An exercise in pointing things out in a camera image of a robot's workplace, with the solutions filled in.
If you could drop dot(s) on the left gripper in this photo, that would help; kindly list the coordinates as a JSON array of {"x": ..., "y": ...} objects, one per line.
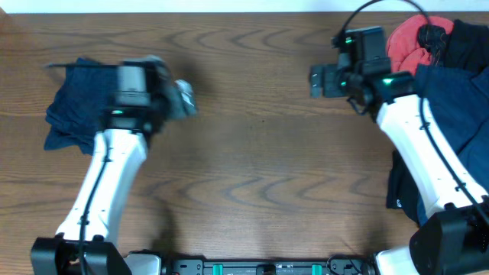
[{"x": 178, "y": 110}]

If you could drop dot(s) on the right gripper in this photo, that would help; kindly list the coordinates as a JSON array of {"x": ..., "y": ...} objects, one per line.
[{"x": 331, "y": 72}]

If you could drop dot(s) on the navy blue shorts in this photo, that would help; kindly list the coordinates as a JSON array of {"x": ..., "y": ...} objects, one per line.
[{"x": 73, "y": 115}]

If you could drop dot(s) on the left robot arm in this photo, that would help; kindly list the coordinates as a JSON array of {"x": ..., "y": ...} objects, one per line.
[{"x": 145, "y": 98}]

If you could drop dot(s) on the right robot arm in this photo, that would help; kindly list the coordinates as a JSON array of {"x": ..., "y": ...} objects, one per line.
[{"x": 454, "y": 240}]

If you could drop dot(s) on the red cloth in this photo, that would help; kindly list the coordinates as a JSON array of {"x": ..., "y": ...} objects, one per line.
[{"x": 403, "y": 49}]

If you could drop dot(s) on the dark striped garment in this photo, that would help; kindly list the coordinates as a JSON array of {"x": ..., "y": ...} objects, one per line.
[{"x": 434, "y": 40}]

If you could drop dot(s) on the navy blue shirt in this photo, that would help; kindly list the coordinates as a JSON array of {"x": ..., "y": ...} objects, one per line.
[{"x": 458, "y": 100}]

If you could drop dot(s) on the black garment with logo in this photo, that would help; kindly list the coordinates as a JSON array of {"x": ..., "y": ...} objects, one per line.
[{"x": 402, "y": 192}]

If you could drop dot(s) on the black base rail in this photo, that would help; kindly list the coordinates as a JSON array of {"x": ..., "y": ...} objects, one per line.
[{"x": 337, "y": 264}]

